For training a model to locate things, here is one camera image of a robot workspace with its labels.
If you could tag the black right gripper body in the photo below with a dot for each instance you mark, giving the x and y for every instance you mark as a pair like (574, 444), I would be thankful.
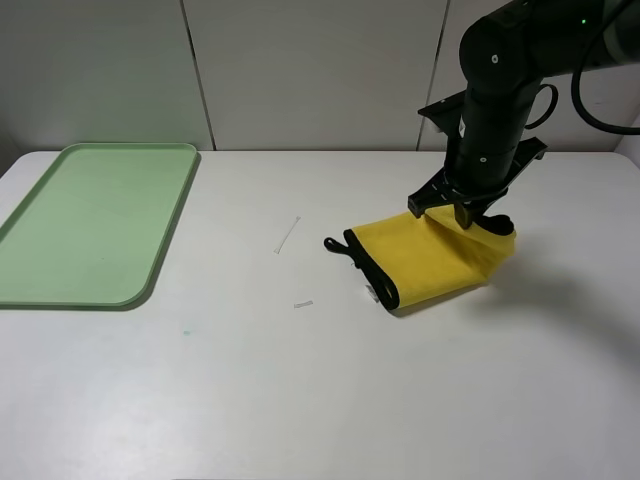
(481, 177)

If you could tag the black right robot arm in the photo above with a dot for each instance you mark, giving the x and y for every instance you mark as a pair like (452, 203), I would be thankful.
(507, 58)

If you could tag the light green plastic tray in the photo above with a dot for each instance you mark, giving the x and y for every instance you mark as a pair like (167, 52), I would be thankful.
(92, 233)

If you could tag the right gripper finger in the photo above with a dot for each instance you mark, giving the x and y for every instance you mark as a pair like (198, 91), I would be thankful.
(467, 213)
(418, 204)

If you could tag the yellow microfiber towel black trim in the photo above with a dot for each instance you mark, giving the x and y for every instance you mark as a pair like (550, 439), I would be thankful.
(408, 260)

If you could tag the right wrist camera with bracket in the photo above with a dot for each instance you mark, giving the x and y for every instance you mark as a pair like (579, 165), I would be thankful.
(445, 114)

